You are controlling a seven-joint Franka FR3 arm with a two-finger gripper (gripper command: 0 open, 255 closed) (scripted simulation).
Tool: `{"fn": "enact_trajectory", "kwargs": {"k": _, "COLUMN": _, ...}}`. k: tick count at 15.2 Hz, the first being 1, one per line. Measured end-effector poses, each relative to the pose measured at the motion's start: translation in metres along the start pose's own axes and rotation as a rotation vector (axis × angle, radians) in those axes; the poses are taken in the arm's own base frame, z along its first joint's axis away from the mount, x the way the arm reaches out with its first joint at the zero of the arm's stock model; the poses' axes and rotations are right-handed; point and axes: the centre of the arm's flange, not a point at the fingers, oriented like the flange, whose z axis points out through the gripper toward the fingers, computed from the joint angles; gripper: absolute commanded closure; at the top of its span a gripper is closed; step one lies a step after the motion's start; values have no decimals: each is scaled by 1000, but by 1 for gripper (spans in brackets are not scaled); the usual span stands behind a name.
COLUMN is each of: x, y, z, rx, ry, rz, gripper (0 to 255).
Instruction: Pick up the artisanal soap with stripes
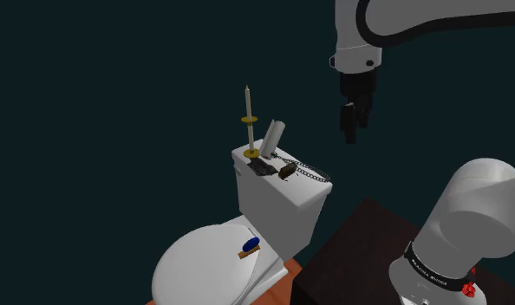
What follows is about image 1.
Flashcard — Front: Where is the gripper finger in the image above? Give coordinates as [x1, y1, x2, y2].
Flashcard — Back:
[355, 94, 374, 129]
[340, 101, 357, 145]

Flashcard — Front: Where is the brown oval object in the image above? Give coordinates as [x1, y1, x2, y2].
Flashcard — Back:
[277, 162, 299, 182]

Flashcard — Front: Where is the grey rolled sheet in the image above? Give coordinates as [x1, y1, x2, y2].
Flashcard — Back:
[258, 119, 286, 160]

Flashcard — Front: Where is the black flat object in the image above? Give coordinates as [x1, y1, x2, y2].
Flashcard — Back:
[246, 158, 279, 177]

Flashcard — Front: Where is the cream candle in gold holder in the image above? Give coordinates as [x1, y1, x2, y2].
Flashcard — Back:
[240, 85, 261, 159]

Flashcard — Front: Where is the white toilet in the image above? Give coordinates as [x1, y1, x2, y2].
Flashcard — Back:
[150, 145, 334, 305]

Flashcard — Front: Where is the dark brown robot stand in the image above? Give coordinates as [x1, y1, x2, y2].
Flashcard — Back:
[290, 196, 515, 305]

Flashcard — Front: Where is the blue brush with wooden base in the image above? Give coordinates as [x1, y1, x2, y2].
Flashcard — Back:
[237, 237, 262, 261]

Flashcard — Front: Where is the dark metal chain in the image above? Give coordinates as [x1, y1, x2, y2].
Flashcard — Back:
[270, 151, 332, 184]

